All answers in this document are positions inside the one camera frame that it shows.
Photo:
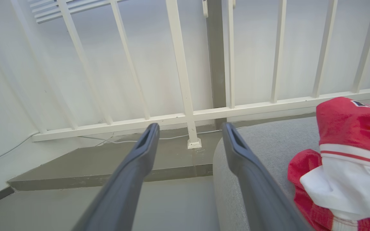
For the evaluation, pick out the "dark grey wall pillar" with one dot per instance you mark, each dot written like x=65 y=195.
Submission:
x=216 y=64

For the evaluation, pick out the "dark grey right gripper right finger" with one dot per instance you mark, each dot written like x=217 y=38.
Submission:
x=259 y=192

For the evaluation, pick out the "grey fabric sofa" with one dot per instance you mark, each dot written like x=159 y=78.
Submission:
x=268 y=144

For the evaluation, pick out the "red jersey with white lettering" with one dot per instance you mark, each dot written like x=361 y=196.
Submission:
x=307 y=199

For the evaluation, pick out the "white metal railing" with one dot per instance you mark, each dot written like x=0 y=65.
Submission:
x=185 y=80

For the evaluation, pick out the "red jersey with navy trim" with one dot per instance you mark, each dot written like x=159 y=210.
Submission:
x=348 y=128

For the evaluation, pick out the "white slatted vent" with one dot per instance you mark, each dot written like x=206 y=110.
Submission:
x=50 y=12

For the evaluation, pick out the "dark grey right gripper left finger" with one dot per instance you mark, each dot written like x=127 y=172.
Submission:
x=124 y=186

